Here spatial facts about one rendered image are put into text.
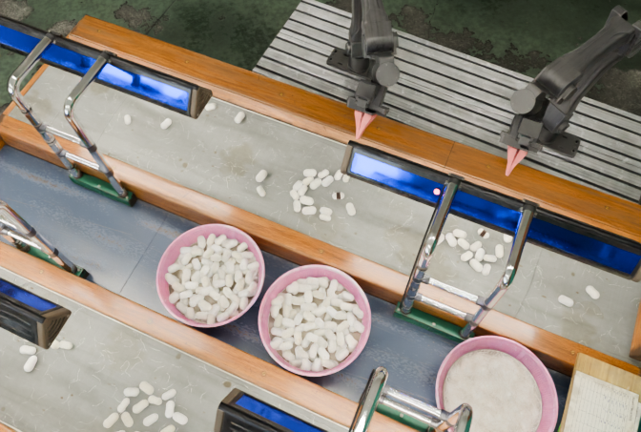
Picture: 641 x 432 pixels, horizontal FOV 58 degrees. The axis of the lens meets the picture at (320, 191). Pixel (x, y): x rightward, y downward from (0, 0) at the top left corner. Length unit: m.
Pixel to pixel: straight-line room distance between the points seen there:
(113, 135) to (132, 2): 1.53
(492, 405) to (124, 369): 0.85
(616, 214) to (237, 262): 0.98
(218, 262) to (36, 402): 0.51
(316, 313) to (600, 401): 0.66
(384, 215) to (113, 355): 0.75
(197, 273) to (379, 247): 0.46
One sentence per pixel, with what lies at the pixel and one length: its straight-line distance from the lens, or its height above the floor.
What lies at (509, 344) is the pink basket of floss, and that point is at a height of 0.76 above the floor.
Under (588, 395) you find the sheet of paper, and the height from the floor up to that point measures 0.78.
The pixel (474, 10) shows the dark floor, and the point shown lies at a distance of 3.08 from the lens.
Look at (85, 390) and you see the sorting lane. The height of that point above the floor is 0.74.
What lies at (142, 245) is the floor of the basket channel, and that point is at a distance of 1.65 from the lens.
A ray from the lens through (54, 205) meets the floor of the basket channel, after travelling 1.80.
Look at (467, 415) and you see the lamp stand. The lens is 1.04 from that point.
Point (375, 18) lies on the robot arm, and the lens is 1.49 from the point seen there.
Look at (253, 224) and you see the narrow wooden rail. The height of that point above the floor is 0.76.
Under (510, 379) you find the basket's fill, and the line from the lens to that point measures 1.48.
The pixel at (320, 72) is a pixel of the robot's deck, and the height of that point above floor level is 0.67.
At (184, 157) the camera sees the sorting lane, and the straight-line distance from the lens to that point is 1.67.
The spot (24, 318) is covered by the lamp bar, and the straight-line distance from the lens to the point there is 1.20.
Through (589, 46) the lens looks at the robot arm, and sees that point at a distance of 1.54.
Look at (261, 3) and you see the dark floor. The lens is 3.07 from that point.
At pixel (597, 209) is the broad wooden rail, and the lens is 1.66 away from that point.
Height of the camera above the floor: 2.13
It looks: 62 degrees down
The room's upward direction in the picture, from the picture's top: 2 degrees counter-clockwise
